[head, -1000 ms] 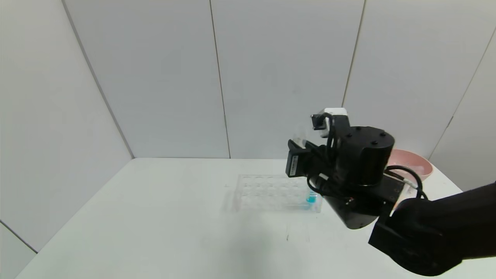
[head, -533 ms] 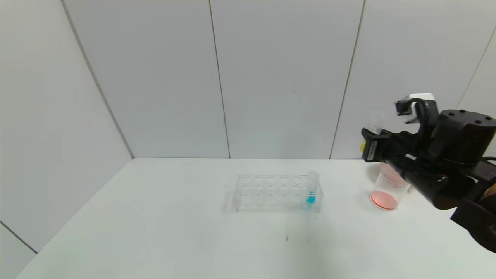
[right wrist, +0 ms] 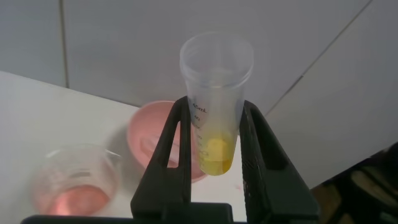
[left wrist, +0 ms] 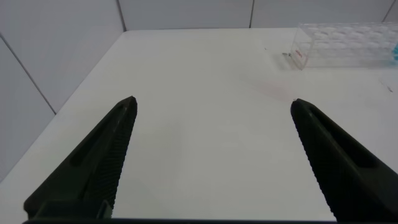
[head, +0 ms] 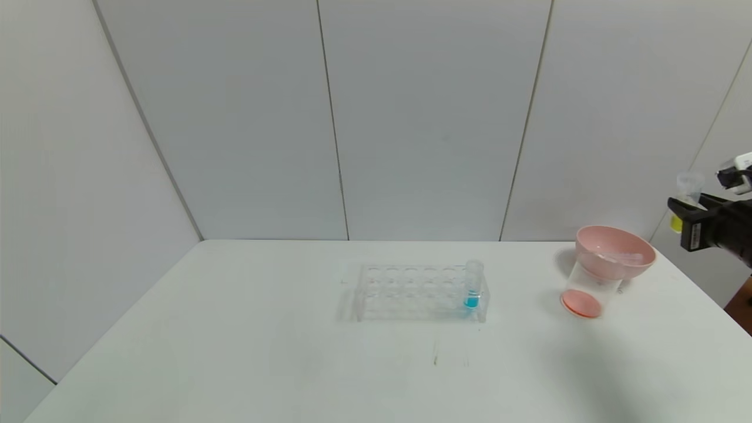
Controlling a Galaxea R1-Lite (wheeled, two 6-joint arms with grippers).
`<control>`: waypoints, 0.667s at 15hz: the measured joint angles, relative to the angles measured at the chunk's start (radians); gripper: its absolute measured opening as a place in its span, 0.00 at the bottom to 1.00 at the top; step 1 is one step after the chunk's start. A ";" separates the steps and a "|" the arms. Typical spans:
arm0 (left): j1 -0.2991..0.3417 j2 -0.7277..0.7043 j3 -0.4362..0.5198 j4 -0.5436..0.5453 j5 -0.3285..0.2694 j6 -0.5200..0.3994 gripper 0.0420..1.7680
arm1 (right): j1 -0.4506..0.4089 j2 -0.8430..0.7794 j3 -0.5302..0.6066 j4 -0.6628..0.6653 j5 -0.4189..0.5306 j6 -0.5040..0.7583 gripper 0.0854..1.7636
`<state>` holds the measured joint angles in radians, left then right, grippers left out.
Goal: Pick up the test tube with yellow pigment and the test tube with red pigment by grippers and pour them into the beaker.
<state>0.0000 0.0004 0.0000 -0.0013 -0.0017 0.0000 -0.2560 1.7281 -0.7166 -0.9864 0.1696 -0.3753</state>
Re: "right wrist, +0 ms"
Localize pink bowl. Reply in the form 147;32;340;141
126;100;208;184

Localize clear plastic beaker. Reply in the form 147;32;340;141
30;144;123;217

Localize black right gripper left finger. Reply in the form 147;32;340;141
130;95;192;220

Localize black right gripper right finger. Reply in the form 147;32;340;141
239;99;321;223

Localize test tube with yellow pigment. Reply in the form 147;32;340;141
179;30;254;177

